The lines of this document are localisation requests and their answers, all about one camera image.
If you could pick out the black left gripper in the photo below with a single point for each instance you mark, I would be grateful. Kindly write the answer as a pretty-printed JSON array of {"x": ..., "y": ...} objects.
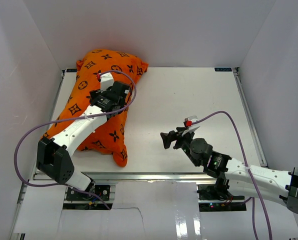
[{"x": 94, "y": 94}]

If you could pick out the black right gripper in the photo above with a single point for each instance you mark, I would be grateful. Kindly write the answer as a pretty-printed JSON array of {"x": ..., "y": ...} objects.
[{"x": 172, "y": 136}]

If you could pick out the orange patterned pillowcase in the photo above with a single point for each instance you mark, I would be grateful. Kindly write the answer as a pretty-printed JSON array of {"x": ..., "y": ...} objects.
[{"x": 110, "y": 137}]

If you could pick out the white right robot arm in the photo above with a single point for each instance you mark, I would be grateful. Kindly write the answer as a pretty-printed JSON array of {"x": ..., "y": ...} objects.
[{"x": 234, "y": 177}]

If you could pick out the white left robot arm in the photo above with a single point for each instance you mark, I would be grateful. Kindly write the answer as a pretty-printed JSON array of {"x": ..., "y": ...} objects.
[{"x": 54, "y": 154}]

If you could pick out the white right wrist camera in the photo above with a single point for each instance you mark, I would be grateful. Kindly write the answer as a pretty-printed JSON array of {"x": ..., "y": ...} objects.
[{"x": 190, "y": 124}]

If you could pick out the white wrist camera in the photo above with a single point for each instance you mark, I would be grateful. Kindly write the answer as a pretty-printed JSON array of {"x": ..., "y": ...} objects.
[
  {"x": 190, "y": 124},
  {"x": 106, "y": 80}
]

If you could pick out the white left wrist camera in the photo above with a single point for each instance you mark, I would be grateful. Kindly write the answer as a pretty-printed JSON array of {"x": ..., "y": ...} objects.
[{"x": 106, "y": 80}]

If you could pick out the aluminium table frame rail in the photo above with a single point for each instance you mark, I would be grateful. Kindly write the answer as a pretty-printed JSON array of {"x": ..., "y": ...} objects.
[{"x": 161, "y": 181}]

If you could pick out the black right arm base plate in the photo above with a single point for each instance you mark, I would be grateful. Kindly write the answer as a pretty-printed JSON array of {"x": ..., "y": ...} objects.
[{"x": 208, "y": 192}]

